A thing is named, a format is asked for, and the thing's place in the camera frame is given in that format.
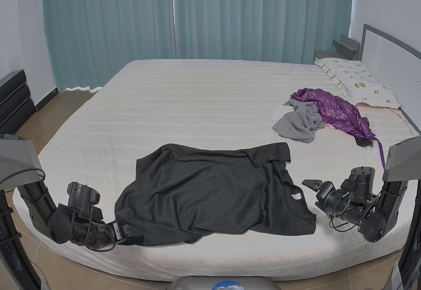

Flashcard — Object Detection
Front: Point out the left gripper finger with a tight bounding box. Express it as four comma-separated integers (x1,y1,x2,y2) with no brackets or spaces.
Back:
124,224,144,238

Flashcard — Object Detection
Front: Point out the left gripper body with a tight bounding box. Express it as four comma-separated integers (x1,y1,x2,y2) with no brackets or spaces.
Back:
86,219,131,247

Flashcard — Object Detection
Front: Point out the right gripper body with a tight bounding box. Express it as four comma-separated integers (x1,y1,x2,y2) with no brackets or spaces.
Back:
315,181,350,217

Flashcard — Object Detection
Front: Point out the black T-shirt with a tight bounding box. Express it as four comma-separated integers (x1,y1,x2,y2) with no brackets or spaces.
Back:
114,142,317,247

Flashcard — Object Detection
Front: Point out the bed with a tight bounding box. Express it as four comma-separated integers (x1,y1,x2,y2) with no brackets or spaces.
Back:
10,23,421,283

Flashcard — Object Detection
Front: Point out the grey garment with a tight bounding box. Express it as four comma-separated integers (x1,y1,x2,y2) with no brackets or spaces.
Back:
272,98,324,144

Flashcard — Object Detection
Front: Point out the white garment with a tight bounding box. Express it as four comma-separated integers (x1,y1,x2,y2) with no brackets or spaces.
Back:
272,105,291,123

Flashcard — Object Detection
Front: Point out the purple satin garment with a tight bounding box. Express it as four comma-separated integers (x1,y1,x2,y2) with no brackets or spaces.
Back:
290,88,386,171

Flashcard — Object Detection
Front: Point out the white printed pillow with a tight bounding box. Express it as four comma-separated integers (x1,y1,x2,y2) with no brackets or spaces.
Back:
314,58,402,109

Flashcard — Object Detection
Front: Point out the grey bedside table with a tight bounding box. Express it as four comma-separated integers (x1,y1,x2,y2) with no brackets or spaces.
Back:
315,34,360,62

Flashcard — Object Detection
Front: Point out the black chest of drawers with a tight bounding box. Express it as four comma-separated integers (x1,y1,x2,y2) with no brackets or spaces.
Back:
0,70,35,138

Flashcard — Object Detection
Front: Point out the blue-green curtain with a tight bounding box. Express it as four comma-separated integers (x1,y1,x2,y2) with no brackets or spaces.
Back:
42,0,175,92
174,0,353,65

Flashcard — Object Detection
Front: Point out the black cable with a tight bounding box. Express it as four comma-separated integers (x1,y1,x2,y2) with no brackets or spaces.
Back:
84,238,116,252
329,213,362,231

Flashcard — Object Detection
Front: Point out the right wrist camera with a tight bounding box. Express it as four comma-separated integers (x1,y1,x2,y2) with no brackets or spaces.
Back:
339,178,355,194

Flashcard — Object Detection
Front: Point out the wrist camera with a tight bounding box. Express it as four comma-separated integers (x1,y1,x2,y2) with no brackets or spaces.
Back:
89,205,105,221
339,178,355,194

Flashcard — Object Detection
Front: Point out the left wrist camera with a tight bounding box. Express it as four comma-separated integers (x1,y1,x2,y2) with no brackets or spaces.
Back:
89,205,105,221

